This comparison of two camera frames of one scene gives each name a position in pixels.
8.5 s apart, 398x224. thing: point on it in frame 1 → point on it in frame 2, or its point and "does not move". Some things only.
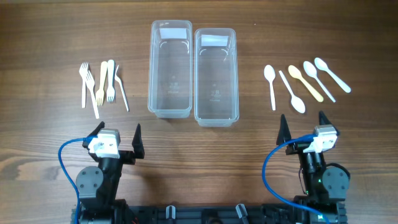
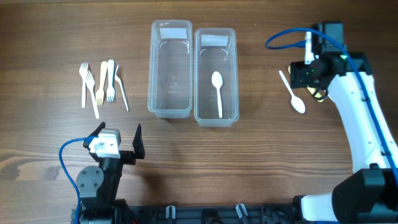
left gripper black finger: [94, 132] does not move
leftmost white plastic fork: [83, 72] does not move
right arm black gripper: [285, 134] → [296, 78]
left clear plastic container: [170, 68] does not move
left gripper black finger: [137, 143] does not move
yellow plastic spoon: [295, 71] does not move
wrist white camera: [325, 140] → [309, 56]
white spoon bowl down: [296, 102] does not move
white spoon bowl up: [269, 72] → [217, 80]
